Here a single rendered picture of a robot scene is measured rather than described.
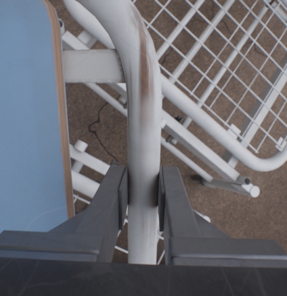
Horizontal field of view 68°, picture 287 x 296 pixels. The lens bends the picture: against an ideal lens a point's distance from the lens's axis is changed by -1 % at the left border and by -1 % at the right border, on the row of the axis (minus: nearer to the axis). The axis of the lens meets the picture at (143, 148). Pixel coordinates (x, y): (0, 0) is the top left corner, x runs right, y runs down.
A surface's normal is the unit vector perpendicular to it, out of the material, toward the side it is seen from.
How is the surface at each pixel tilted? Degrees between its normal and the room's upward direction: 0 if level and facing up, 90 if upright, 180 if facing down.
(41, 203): 31
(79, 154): 0
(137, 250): 36
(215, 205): 0
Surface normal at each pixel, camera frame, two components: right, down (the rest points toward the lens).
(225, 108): 0.26, -0.02
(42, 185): -0.21, 0.25
